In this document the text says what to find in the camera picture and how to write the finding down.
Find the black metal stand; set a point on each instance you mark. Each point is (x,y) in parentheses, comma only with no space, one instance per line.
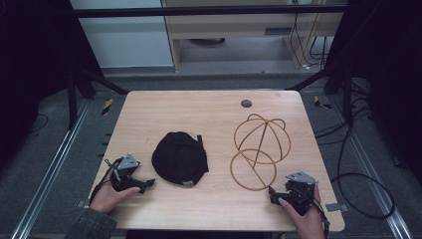
(71,99)
(347,96)

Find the person's right hand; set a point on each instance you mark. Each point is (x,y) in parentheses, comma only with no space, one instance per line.
(308,224)

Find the black horizontal bar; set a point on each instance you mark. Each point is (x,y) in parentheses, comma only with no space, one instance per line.
(199,11)

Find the light wooden desk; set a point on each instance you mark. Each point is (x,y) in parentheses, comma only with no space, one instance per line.
(232,25)

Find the aluminium floor rail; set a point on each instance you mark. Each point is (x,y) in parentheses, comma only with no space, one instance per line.
(375,172)
(49,172)

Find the yellow black floor tape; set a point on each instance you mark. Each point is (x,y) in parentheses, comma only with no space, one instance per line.
(106,106)
(320,103)

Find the black curtain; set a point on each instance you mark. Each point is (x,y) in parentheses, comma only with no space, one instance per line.
(391,66)
(30,66)

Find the black cap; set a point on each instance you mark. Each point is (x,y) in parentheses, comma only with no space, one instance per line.
(179,159)

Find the grey metal table bracket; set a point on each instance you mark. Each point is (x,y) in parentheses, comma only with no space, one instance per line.
(337,207)
(83,203)

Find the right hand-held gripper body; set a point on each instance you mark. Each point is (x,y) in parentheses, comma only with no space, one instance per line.
(300,191)

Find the person's left hand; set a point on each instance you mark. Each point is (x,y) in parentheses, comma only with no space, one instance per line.
(106,197)

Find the grey round table grommet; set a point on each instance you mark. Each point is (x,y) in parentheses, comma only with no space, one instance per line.
(246,103)

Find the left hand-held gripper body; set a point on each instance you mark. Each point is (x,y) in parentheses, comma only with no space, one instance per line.
(127,163)

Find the white cabinet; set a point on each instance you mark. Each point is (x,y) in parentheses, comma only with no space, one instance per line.
(126,40)

